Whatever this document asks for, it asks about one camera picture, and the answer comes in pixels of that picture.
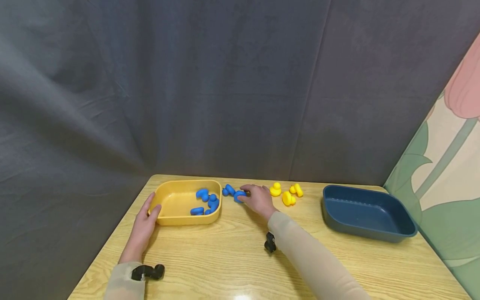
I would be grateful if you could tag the person's left hand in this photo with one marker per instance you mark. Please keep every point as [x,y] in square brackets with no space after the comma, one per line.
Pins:
[141,229]

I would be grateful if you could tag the person's right hand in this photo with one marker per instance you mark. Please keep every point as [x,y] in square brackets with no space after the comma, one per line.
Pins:
[260,202]

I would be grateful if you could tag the blue rubber duck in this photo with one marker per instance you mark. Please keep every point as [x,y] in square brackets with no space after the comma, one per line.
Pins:
[229,190]
[238,195]
[213,203]
[202,193]
[197,211]

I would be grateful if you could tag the yellow plastic tray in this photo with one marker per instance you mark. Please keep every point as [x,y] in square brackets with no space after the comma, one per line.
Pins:
[176,202]

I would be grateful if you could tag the person's left forearm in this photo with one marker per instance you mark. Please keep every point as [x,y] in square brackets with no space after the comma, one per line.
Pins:
[125,279]

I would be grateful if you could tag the person's right forearm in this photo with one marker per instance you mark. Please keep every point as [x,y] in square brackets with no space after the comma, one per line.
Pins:
[311,262]

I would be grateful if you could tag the yellow rubber duck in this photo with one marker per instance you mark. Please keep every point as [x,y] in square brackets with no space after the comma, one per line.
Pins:
[275,190]
[297,190]
[288,199]

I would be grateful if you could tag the black wrist band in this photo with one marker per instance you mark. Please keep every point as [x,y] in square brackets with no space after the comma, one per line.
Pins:
[148,272]
[270,243]

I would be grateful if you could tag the dark blue plastic tray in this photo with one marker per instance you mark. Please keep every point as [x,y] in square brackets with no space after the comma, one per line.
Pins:
[363,212]

